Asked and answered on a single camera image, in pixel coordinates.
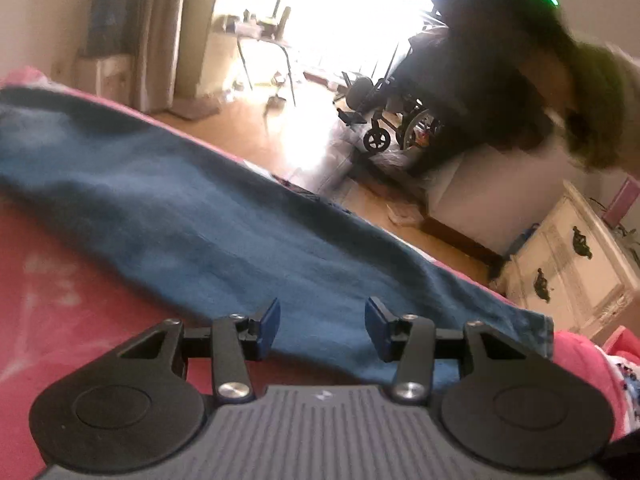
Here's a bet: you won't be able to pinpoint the pink box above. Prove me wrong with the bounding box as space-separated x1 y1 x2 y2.
602 177 638 228

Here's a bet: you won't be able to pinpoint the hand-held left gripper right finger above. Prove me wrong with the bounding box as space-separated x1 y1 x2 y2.
364 296 548 403

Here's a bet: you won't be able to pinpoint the folding table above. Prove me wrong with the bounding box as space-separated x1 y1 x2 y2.
212 7 298 108

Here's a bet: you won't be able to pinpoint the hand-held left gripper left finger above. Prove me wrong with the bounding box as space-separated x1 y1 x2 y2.
117 297 282 403

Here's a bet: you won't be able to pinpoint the white cabinet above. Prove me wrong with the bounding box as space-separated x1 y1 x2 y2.
492 180 640 338

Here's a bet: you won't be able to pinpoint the blue water bottle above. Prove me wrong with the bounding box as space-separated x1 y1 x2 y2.
85 0 132 58

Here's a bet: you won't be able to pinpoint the white water dispenser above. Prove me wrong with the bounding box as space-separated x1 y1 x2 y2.
75 54 133 111

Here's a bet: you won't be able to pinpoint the pink floral blanket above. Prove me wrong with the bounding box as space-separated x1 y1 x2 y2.
0 67 640 480

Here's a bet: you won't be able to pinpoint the beige curtain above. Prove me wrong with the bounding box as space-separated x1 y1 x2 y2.
131 0 226 113

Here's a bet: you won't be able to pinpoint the blue jeans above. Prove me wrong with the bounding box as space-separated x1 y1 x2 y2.
0 87 555 391

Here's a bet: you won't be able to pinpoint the wheelchair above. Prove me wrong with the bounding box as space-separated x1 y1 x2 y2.
335 35 451 153

